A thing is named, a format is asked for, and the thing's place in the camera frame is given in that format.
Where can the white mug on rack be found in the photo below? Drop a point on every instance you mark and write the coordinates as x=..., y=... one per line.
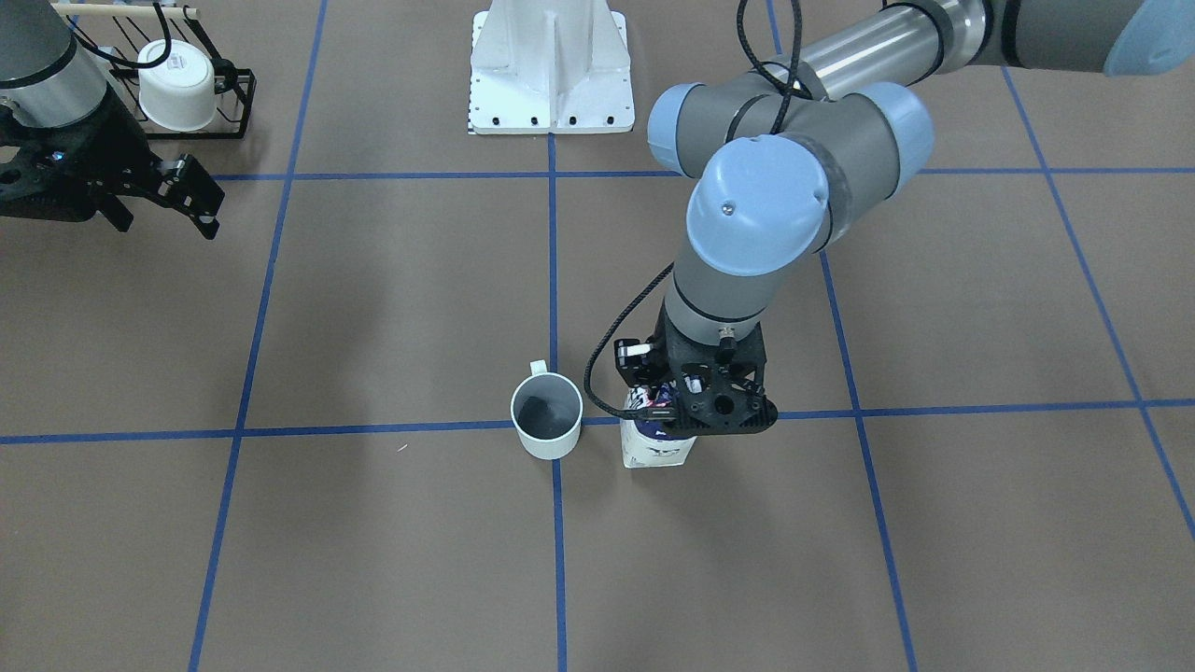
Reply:
x=178, y=93

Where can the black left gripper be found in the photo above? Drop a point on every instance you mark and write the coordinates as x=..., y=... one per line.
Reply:
x=634, y=359

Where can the black wire cup rack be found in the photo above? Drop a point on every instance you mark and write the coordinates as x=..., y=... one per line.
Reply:
x=120, y=29

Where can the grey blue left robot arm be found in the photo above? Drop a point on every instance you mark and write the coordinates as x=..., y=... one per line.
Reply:
x=788, y=155

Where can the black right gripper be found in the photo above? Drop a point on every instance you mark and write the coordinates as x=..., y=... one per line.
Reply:
x=105, y=152

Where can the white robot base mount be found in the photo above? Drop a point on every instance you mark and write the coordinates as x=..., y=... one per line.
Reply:
x=550, y=67

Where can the white mug with grey interior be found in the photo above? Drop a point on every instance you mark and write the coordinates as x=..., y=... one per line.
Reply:
x=547, y=411

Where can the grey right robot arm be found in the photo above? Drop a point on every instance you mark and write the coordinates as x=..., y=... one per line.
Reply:
x=49, y=74

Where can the blue white milk carton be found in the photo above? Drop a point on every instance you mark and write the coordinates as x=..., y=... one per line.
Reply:
x=645, y=444

